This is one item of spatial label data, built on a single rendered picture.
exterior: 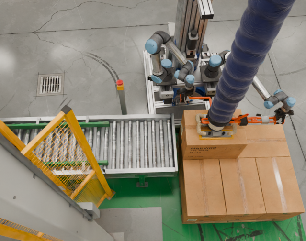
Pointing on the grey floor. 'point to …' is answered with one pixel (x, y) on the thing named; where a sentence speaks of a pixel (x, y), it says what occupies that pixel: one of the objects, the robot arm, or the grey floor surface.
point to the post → (122, 99)
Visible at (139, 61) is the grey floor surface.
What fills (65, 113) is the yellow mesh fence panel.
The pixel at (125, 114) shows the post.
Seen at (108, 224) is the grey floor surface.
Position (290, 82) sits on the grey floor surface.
